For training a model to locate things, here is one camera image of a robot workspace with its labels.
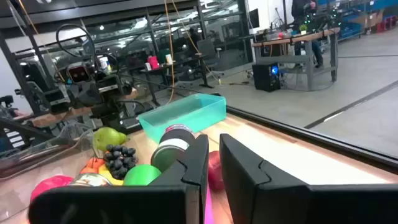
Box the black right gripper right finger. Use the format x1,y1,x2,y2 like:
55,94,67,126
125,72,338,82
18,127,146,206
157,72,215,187
219,133,398,224

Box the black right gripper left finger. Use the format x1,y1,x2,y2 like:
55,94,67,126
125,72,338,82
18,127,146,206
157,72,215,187
27,133,210,224

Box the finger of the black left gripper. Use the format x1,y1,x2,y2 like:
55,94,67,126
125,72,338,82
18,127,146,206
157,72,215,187
91,107,109,130
108,107,125,131

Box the green squeeze bottle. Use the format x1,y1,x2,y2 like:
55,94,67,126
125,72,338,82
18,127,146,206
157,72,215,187
123,164,162,187

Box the small dark red apple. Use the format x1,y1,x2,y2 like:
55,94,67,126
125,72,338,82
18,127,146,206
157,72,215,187
207,151,225,192

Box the green pear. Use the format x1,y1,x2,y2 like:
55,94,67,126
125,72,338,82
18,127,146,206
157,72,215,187
93,126,128,152

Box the yellow banana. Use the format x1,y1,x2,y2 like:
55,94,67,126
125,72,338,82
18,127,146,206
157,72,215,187
98,164,125,187

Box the dark grape bunch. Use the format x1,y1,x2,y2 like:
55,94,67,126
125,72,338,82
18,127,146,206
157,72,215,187
103,144,137,180

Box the white label tin can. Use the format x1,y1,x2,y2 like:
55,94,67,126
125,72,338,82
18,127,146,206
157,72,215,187
68,173,112,187

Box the green label tin can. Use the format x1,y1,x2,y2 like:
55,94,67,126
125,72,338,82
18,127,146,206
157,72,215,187
150,129,197,174

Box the red label tin can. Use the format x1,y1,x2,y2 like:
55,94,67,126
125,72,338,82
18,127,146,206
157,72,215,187
165,124,194,134

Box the large clear plastic bin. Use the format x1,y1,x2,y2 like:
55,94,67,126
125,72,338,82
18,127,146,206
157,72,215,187
0,123,96,181

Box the red container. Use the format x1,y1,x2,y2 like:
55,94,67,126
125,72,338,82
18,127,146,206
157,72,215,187
147,55,160,70

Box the teal plastic bin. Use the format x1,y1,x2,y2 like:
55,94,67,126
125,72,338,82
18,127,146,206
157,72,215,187
138,93,227,144

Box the large red apple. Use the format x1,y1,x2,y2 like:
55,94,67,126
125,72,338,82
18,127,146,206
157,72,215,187
30,175,75,203

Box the dark office desk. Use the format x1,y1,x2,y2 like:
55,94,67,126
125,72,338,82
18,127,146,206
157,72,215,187
139,54,215,106

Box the grey office chair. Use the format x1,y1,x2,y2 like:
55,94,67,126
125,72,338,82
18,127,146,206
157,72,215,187
196,39,225,80

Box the black computer tower blue light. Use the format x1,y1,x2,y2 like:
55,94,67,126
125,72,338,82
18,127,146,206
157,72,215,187
252,62,281,93

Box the wooden top workbench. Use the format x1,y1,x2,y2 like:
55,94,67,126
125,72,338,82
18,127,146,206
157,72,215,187
251,27,341,91

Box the blue storage crates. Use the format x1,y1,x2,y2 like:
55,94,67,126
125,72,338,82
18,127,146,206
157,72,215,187
337,21,364,40

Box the person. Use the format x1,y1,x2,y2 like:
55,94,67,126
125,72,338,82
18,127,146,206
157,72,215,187
291,0,325,68

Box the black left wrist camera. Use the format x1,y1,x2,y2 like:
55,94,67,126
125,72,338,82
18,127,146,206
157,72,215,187
67,63,91,84

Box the black aluminium rig frame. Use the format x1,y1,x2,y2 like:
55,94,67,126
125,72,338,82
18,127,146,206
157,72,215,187
0,29,398,175

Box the orange hanging cable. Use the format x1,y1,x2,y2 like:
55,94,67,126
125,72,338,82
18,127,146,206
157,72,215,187
164,0,176,105

